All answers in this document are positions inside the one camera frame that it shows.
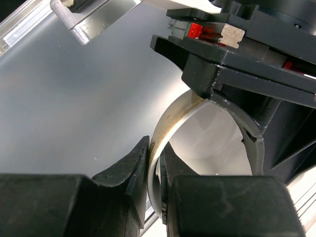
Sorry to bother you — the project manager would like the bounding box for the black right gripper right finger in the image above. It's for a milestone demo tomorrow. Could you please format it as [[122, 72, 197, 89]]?
[[160, 144, 305, 237]]

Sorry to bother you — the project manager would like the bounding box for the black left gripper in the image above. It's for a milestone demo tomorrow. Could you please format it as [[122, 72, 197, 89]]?
[[151, 0, 316, 108]]

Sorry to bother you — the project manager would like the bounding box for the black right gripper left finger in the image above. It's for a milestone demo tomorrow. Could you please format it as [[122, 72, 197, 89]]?
[[0, 136, 150, 237]]

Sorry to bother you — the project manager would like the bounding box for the aluminium front rail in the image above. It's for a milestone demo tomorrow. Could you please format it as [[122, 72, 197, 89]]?
[[0, 0, 141, 54]]

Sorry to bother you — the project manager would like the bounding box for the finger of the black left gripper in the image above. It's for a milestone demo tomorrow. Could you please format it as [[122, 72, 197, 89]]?
[[212, 91, 316, 184]]

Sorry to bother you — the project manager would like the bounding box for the beige ceramic bowl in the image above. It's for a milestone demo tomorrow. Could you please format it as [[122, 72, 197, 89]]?
[[147, 90, 252, 217]]

